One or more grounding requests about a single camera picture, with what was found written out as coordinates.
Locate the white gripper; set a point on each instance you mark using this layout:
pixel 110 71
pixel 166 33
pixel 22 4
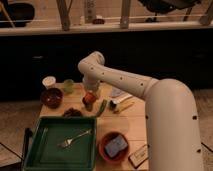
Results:
pixel 91 85

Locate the red apple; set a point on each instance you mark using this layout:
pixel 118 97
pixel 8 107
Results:
pixel 89 98

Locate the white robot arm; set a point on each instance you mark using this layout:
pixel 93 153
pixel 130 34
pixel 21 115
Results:
pixel 172 122

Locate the green plastic cup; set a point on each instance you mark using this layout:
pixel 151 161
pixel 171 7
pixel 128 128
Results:
pixel 68 85

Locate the small metal cup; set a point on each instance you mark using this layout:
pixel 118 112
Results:
pixel 89 107

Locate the green cucumber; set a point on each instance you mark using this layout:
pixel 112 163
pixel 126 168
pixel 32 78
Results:
pixel 101 108

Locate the grey cloth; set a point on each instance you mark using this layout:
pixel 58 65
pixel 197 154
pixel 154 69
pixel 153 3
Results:
pixel 115 92

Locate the dark brown food pile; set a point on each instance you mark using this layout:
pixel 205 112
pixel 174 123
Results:
pixel 72 113

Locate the dark red bowl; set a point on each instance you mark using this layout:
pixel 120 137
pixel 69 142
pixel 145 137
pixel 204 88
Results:
pixel 51 97

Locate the orange bowl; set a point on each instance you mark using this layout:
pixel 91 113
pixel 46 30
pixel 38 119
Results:
pixel 120 157

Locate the silver fork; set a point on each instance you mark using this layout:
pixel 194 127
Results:
pixel 69 141

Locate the blue sponge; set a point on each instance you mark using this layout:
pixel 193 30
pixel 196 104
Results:
pixel 115 146

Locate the green plastic tray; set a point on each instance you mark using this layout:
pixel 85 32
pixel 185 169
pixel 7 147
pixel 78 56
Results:
pixel 45 155

